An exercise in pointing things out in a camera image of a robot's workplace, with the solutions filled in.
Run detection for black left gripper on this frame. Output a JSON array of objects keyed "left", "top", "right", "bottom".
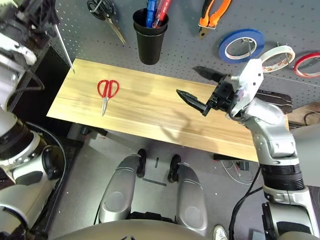
[{"left": 14, "top": 0, "right": 61, "bottom": 40}]

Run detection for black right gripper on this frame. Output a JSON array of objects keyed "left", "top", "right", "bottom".
[{"left": 175, "top": 65, "right": 240, "bottom": 117}]

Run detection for black orange screwdriver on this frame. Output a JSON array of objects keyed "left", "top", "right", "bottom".
[{"left": 54, "top": 23, "right": 76, "bottom": 74}]

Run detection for orange black pliers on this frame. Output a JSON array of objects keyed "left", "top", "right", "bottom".
[{"left": 198, "top": 0, "right": 233, "bottom": 41}]

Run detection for white tape roll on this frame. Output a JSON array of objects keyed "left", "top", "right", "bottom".
[{"left": 258, "top": 45, "right": 296, "bottom": 73}]

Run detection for red handled scissors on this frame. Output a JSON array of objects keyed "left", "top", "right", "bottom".
[{"left": 96, "top": 79, "right": 121, "bottom": 117}]

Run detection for grey perforated pegboard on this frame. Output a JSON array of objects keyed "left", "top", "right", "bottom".
[{"left": 49, "top": 0, "right": 320, "bottom": 110}]

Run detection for blue tape roll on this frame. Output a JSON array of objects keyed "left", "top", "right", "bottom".
[{"left": 218, "top": 28, "right": 266, "bottom": 64}]

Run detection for black plastic cup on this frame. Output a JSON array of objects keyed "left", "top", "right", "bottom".
[
  {"left": 132, "top": 7, "right": 170, "bottom": 36},
  {"left": 133, "top": 26, "right": 168, "bottom": 66}
]

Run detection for black table foot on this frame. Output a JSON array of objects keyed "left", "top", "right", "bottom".
[
  {"left": 213, "top": 153, "right": 260, "bottom": 164},
  {"left": 67, "top": 123, "right": 109, "bottom": 141}
]

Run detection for small black tool case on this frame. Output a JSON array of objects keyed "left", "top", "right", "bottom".
[{"left": 254, "top": 88, "right": 293, "bottom": 115}]

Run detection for brown side bench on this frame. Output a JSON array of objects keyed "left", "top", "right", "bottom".
[{"left": 287, "top": 101, "right": 320, "bottom": 127}]

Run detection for long black floor tape strip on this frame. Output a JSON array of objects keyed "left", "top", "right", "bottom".
[{"left": 142, "top": 176, "right": 167, "bottom": 187}]

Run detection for silver right robot leg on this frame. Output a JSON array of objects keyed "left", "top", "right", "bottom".
[{"left": 167, "top": 154, "right": 208, "bottom": 230}]

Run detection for silver robot leg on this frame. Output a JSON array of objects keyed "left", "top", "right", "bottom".
[
  {"left": 167, "top": 154, "right": 208, "bottom": 230},
  {"left": 98, "top": 148, "right": 147, "bottom": 223}
]

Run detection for red tape roll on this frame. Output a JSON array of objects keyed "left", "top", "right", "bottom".
[{"left": 292, "top": 51, "right": 320, "bottom": 79}]

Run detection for grey round table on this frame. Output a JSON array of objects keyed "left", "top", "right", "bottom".
[{"left": 291, "top": 124, "right": 320, "bottom": 187}]

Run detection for silver left robot leg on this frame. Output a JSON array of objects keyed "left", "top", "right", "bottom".
[{"left": 98, "top": 148, "right": 147, "bottom": 223}]

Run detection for white sneaker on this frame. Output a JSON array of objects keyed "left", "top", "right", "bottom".
[{"left": 213, "top": 224, "right": 229, "bottom": 240}]

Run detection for small grey box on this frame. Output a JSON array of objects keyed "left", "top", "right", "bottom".
[{"left": 251, "top": 229, "right": 266, "bottom": 240}]

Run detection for grey robot torso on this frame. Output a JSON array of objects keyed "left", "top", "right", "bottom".
[{"left": 48, "top": 218, "right": 221, "bottom": 240}]

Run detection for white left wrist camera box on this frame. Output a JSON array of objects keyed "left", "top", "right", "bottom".
[{"left": 0, "top": 32, "right": 38, "bottom": 66}]

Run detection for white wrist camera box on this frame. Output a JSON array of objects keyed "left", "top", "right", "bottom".
[
  {"left": 229, "top": 58, "right": 265, "bottom": 111},
  {"left": 0, "top": 32, "right": 38, "bottom": 66}
]

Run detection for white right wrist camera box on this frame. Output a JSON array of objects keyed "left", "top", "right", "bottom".
[{"left": 229, "top": 58, "right": 265, "bottom": 111}]

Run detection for wire loop tool holder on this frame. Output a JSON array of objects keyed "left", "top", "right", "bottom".
[{"left": 198, "top": 22, "right": 217, "bottom": 31}]

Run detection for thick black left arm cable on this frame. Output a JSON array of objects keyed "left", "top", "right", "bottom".
[{"left": 9, "top": 68, "right": 46, "bottom": 101}]

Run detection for black handled scissors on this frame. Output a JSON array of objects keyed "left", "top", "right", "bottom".
[{"left": 86, "top": 0, "right": 128, "bottom": 46}]

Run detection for blue handled screwdriver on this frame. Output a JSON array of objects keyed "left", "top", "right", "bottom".
[{"left": 146, "top": 0, "right": 157, "bottom": 28}]

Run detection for white floor cables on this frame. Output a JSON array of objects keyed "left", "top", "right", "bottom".
[{"left": 219, "top": 159, "right": 261, "bottom": 186}]

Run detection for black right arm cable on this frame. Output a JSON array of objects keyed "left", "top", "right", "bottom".
[{"left": 228, "top": 167, "right": 265, "bottom": 240}]

